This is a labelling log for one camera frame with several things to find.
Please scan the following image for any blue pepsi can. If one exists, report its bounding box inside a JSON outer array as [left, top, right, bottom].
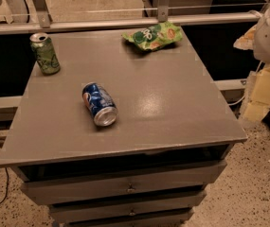
[[82, 82, 117, 127]]

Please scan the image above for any green soda can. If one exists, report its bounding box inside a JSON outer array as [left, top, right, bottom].
[[29, 33, 61, 75]]

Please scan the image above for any grey drawer cabinet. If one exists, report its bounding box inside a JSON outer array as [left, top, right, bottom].
[[0, 27, 248, 227]]

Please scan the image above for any green chip bag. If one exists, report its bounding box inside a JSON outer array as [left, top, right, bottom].
[[122, 22, 183, 51]]

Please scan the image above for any top grey drawer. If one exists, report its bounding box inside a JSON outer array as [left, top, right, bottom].
[[21, 160, 226, 205]]

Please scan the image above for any grey drawer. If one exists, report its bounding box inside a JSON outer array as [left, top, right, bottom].
[[50, 190, 206, 223], [21, 160, 226, 205], [65, 208, 195, 227]]

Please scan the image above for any bottom grey drawer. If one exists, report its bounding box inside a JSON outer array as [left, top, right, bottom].
[[65, 208, 195, 227]]

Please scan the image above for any middle grey drawer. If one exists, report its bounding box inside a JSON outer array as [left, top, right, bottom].
[[50, 190, 206, 223]]

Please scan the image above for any metal railing frame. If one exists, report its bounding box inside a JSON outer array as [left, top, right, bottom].
[[0, 0, 270, 34]]

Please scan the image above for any white cable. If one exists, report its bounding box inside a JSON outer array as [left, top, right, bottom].
[[227, 96, 246, 107]]

